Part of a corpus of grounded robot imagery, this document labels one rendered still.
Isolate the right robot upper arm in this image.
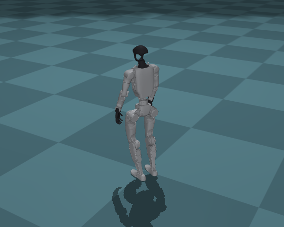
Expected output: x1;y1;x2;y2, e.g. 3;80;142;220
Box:
151;64;159;88

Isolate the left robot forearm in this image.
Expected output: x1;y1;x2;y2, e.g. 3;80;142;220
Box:
115;89;125;111

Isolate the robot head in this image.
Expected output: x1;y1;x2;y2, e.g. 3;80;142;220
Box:
133;45;149;69

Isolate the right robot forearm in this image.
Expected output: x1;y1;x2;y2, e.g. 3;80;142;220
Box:
148;87;158;101

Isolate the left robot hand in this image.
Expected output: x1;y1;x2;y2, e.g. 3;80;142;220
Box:
115;108;123;124

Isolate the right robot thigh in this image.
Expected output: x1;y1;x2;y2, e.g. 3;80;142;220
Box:
144;106;158;145

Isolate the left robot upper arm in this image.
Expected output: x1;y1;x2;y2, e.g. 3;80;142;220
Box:
121;69;135;97

